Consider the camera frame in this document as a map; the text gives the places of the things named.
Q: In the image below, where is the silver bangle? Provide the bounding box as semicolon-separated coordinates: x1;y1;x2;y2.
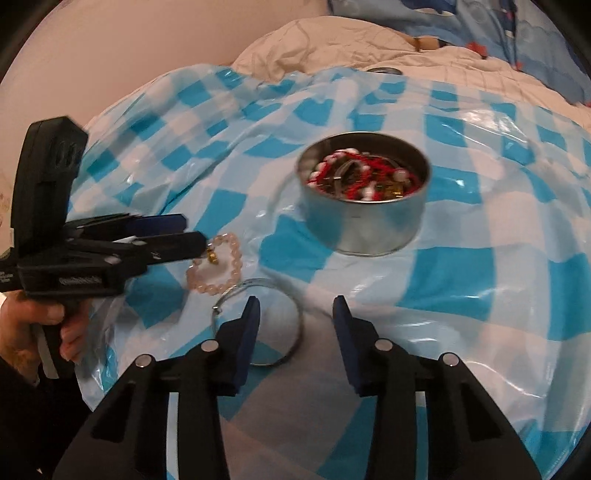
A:
211;277;304;369

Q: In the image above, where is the pink bead bracelet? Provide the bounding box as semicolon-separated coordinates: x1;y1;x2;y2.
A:
185;232;245;297

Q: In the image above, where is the red string bead bracelet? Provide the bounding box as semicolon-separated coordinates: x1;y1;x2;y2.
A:
306;148;422;202

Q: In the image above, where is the person's left hand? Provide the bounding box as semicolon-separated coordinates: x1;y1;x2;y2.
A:
1;291;91;384

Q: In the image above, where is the round silver metal tin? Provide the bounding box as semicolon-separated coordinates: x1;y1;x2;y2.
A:
295;132;432;256

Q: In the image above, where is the blue white checkered plastic sheet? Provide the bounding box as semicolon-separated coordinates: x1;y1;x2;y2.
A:
70;65;590;479

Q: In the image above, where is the silver tin lid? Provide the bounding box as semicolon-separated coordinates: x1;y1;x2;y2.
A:
367;67;404;76

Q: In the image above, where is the cream white quilt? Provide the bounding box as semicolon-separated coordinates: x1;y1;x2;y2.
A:
232;16;590;128

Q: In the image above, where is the brown pillow corner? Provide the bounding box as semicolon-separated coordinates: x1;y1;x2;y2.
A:
406;36;449;52

